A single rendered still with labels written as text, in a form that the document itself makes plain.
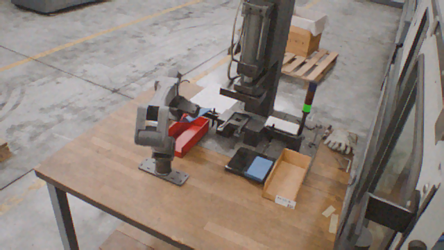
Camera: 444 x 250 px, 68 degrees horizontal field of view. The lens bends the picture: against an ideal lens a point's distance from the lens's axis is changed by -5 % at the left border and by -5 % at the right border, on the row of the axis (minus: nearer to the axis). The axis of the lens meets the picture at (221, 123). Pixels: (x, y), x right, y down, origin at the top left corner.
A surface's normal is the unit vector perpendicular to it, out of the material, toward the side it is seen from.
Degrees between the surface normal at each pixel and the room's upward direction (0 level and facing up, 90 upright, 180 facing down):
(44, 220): 0
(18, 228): 0
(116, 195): 0
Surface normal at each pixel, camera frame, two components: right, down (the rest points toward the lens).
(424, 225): -0.47, 0.44
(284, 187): 0.10, -0.83
